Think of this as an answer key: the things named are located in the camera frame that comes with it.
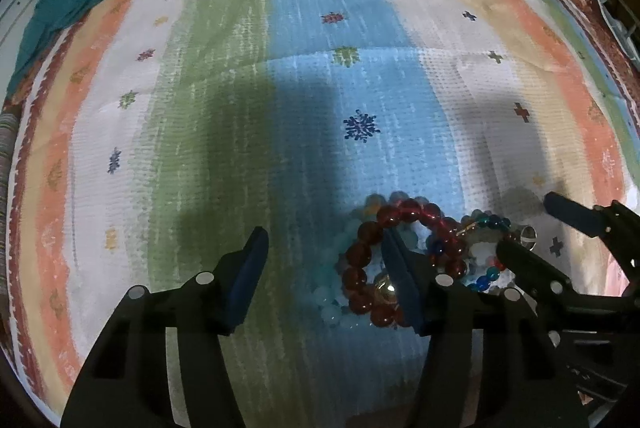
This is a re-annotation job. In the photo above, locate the aqua bead bracelet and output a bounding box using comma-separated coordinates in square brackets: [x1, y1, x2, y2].
[311, 207, 437, 325]

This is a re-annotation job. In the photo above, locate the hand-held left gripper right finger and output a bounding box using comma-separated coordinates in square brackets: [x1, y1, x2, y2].
[381, 228, 591, 428]

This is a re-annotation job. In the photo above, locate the striped pastel blanket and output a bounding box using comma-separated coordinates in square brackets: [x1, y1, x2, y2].
[0, 0, 640, 428]

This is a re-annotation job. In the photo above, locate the silver ring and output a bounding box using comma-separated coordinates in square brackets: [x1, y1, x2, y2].
[517, 225, 539, 250]

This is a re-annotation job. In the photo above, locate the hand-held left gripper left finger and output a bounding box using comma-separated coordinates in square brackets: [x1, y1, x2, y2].
[60, 226, 271, 428]

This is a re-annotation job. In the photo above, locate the blue multicolour bead bracelet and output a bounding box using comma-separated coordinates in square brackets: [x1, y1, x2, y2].
[457, 209, 518, 294]

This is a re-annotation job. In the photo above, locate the red bead bracelet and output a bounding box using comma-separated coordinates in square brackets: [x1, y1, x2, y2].
[341, 198, 469, 330]

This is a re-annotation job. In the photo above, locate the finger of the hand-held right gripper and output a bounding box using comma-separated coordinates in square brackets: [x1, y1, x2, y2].
[543, 191, 640, 270]
[495, 237, 574, 309]

